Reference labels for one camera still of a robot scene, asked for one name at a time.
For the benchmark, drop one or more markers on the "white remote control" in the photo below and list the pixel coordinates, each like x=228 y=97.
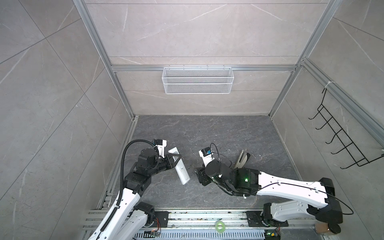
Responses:
x=181 y=170

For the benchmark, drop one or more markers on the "green tape roll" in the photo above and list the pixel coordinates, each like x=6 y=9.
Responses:
x=220 y=226

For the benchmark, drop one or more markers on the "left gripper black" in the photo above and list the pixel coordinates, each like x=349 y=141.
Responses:
x=170 y=162

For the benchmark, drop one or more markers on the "black wire hook rack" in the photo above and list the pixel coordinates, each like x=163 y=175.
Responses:
x=339 y=133

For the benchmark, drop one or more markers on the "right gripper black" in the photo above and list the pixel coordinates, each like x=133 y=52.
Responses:
x=202 y=176

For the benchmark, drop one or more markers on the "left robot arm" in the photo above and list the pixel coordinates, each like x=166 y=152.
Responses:
x=128 y=214

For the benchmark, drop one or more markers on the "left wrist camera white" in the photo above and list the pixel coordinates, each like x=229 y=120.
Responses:
x=160 y=144

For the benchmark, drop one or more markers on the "amber jar black lid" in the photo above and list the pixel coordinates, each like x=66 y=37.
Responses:
x=322 y=228

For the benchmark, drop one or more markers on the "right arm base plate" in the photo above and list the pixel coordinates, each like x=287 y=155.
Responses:
x=255 y=219

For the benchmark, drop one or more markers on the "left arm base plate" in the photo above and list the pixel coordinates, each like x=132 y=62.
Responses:
x=159 y=219

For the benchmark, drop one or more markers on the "white wire mesh basket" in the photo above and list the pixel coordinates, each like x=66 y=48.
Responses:
x=197 y=80

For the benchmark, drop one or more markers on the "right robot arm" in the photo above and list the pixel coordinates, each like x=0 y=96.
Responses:
x=304 y=199

